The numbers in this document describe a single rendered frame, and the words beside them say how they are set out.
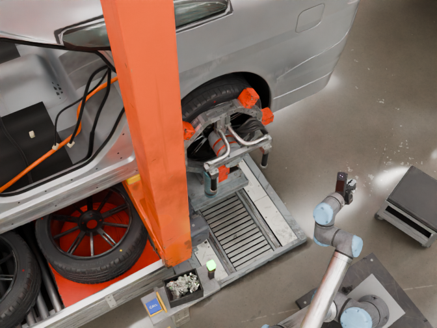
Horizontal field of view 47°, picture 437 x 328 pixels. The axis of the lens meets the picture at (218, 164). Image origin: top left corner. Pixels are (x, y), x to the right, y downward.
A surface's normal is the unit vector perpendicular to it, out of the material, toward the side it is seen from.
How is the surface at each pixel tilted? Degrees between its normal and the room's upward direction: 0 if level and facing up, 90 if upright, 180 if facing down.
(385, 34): 0
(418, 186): 0
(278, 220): 0
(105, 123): 10
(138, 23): 90
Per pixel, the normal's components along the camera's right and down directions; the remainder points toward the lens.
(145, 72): 0.49, 0.74
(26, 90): 0.39, 0.23
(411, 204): 0.02, -0.53
